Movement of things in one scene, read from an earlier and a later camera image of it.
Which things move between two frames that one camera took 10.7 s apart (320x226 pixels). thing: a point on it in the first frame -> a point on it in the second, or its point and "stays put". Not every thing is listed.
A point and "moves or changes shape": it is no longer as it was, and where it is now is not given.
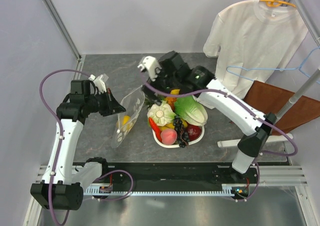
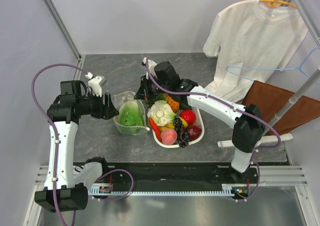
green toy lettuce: x=187 y=108 -> x=131 y=119
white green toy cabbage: x=162 y=114 stays put
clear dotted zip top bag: x=128 y=114 moves or changes shape
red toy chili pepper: x=156 y=129 stays put
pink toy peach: x=168 y=136 stays put
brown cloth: x=268 y=98 stays put
